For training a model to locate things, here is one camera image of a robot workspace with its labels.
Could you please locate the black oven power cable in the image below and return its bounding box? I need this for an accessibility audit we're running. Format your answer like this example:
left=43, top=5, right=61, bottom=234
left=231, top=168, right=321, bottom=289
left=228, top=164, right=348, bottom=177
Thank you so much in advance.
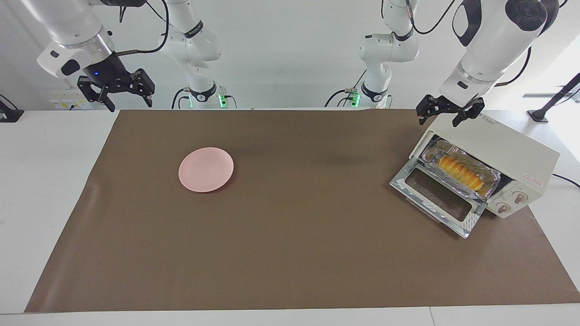
left=552, top=173, right=580, bottom=188

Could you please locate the cream toaster oven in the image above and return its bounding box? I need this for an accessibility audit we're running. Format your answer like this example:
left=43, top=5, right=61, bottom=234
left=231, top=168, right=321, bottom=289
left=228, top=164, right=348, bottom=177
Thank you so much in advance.
left=390, top=112, right=561, bottom=239

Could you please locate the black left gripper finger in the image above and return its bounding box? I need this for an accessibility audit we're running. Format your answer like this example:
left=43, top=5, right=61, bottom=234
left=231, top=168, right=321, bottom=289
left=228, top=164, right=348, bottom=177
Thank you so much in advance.
left=452, top=100, right=485, bottom=128
left=416, top=94, right=439, bottom=126

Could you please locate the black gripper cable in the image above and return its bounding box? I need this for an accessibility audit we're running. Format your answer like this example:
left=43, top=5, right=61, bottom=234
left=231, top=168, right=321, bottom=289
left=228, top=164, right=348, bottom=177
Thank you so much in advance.
left=116, top=0, right=170, bottom=56
left=494, top=45, right=533, bottom=87

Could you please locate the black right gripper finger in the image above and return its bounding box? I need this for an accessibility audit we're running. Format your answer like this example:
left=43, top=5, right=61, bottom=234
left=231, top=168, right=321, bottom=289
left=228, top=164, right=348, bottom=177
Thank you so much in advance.
left=77, top=76, right=116, bottom=112
left=128, top=69, right=155, bottom=108

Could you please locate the white wall socket strip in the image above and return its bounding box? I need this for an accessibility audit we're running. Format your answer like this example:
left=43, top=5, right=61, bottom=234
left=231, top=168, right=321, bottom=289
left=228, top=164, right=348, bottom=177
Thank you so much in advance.
left=49, top=88, right=93, bottom=110

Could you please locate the aluminium foil tray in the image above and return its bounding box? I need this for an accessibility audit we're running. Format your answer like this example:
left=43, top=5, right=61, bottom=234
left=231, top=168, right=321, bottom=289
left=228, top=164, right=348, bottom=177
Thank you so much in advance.
left=420, top=139, right=502, bottom=198

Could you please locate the glass oven door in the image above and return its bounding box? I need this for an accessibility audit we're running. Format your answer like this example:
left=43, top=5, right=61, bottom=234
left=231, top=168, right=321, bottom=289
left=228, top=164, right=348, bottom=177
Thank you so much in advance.
left=390, top=158, right=486, bottom=239

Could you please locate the black base cable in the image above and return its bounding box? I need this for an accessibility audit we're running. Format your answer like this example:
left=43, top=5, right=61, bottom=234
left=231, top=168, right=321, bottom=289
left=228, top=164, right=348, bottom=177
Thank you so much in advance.
left=324, top=68, right=368, bottom=108
left=171, top=87, right=191, bottom=109

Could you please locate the sliced golden bread loaf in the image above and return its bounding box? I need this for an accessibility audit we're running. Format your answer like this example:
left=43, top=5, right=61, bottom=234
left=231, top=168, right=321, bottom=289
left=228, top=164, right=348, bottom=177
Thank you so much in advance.
left=438, top=155, right=484, bottom=192

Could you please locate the small black stand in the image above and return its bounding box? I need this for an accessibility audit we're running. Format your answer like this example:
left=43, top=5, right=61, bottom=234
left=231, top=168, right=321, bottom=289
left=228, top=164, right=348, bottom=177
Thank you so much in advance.
left=0, top=94, right=24, bottom=123

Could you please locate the black right base cable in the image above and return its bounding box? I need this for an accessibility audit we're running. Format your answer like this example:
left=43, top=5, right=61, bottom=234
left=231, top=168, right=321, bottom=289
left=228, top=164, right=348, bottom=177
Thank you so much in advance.
left=171, top=87, right=191, bottom=109

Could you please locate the brown table mat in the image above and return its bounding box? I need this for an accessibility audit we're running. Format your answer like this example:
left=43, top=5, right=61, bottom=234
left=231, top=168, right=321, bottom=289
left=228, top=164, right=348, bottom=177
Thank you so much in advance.
left=25, top=109, right=580, bottom=313

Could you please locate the pink round plate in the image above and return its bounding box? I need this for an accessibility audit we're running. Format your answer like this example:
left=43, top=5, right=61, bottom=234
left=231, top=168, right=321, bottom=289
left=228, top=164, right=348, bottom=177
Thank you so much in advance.
left=179, top=147, right=235, bottom=193

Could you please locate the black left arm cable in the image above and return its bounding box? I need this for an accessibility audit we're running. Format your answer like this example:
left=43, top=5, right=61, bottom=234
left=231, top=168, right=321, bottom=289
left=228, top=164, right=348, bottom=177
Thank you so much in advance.
left=381, top=0, right=467, bottom=36

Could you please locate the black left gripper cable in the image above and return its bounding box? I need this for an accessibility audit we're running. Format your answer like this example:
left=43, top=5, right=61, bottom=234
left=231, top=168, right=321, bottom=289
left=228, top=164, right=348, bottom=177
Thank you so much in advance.
left=494, top=45, right=533, bottom=87

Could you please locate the black left base cable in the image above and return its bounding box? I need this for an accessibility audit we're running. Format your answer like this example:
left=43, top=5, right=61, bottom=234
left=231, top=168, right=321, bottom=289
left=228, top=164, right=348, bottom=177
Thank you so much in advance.
left=324, top=68, right=368, bottom=108

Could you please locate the tall black stand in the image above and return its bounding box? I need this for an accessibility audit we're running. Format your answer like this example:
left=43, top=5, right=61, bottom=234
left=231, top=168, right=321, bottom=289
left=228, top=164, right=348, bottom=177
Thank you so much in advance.
left=523, top=72, right=580, bottom=124

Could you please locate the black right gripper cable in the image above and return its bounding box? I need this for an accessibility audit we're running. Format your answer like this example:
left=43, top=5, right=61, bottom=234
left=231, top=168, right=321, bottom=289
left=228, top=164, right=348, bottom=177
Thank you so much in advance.
left=116, top=0, right=170, bottom=56

